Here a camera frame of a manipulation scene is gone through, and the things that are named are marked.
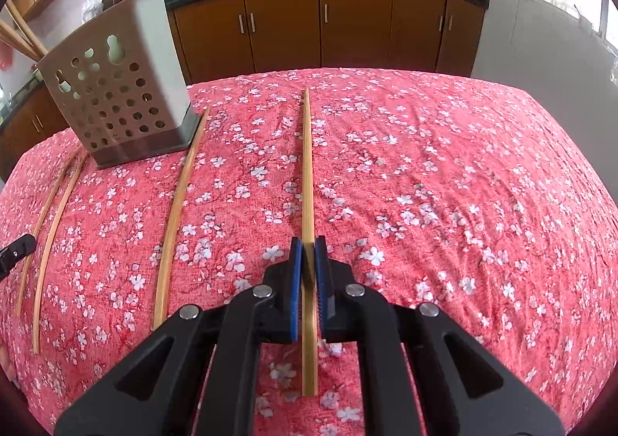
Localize beige perforated utensil holder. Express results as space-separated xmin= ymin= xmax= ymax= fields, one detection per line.
xmin=36 ymin=0 xmax=204 ymax=171

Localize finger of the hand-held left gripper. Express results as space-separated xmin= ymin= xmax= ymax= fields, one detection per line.
xmin=0 ymin=233 xmax=38 ymax=278

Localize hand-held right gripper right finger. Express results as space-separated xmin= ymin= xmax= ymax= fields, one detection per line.
xmin=315 ymin=236 xmax=567 ymax=436

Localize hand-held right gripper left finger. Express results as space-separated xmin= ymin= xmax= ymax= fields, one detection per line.
xmin=53 ymin=236 xmax=305 ymax=436

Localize wooden lower kitchen cabinets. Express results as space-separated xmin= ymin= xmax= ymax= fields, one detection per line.
xmin=0 ymin=0 xmax=486 ymax=167

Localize red floral tablecloth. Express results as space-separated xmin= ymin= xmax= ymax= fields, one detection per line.
xmin=0 ymin=66 xmax=618 ymax=436

